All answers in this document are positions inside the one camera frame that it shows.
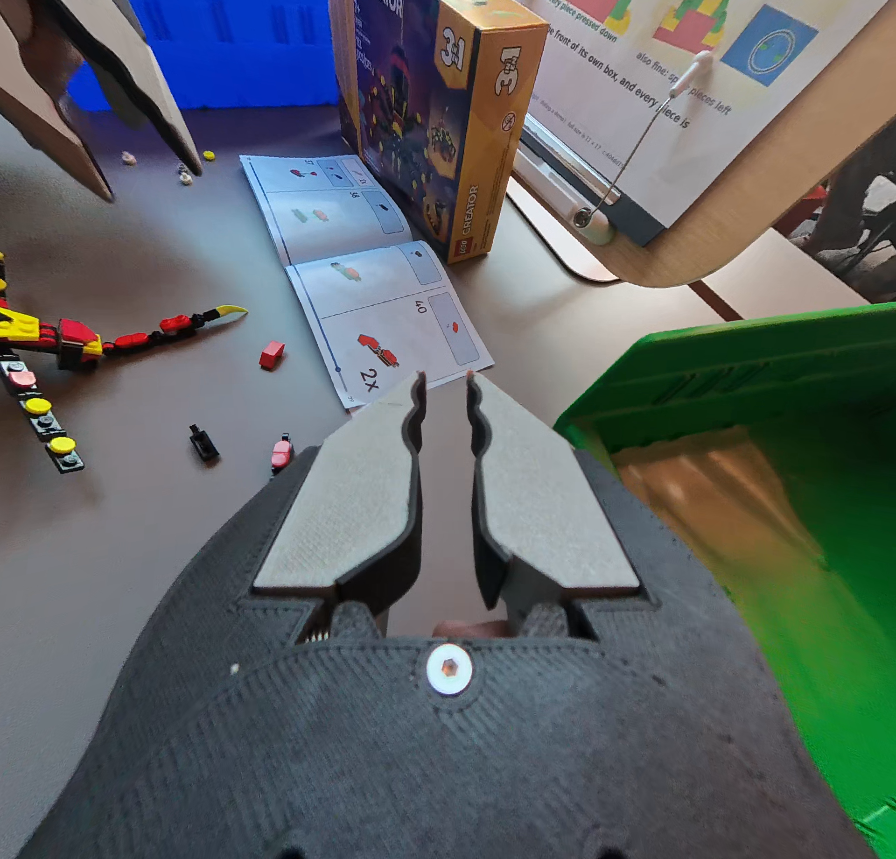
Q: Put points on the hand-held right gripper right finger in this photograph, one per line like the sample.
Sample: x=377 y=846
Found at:
x=546 y=516

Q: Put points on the red and black lego piece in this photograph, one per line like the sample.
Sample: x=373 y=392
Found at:
x=281 y=454

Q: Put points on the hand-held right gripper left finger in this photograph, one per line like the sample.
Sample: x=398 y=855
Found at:
x=336 y=516

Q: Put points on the lego instruction booklet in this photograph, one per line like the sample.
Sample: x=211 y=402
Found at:
x=378 y=299

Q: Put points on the black yellow lego scorpion model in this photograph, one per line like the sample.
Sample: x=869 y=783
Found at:
x=77 y=341

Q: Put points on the lego set box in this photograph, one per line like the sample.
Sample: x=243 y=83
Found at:
x=420 y=103

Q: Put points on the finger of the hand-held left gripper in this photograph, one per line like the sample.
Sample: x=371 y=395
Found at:
x=42 y=134
x=122 y=43

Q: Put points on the blue plastic bin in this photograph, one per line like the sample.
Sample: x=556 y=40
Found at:
x=231 y=33

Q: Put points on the black sheet ledge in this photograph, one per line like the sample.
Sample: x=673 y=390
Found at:
x=616 y=201

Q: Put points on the printed instruction sheet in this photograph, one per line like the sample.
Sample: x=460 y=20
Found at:
x=630 y=127

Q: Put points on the white cylinder knob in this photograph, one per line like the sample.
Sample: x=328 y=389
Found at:
x=595 y=225

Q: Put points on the white peg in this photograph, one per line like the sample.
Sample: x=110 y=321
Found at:
x=693 y=71

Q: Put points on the green plastic bin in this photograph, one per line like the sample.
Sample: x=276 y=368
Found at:
x=805 y=383

